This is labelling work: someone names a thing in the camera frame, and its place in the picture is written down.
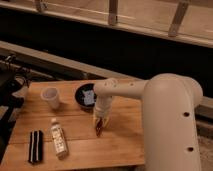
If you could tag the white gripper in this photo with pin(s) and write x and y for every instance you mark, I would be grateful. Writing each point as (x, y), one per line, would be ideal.
(101, 109)

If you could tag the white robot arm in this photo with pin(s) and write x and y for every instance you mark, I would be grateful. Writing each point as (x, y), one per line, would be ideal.
(168, 118)

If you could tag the pale blue item in bowl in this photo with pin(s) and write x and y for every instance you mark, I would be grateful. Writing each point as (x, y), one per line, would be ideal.
(88, 97)

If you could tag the black round bowl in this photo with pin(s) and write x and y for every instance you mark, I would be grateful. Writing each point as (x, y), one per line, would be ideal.
(79, 95)

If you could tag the small clear plastic bottle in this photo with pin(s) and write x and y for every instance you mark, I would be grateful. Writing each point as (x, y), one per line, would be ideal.
(58, 138)

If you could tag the translucent plastic cup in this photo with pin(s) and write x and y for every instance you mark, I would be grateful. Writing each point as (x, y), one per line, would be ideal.
(51, 96)

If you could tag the black white striped cloth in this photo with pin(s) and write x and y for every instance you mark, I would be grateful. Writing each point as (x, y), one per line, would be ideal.
(36, 147)

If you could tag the black equipment at left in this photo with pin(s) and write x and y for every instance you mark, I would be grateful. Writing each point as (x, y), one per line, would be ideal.
(13, 89)

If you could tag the metal rail bracket centre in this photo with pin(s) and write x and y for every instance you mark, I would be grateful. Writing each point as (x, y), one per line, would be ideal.
(112, 12)

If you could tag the metal rail bracket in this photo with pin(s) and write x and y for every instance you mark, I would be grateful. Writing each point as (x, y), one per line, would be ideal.
(40, 6)
(178, 18)
(112, 12)

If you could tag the metal rail bracket left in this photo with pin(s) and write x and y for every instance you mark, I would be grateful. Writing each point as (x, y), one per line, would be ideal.
(40, 6)

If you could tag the metal rail bracket right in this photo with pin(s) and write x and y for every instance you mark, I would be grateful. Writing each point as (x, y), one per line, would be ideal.
(178, 18)

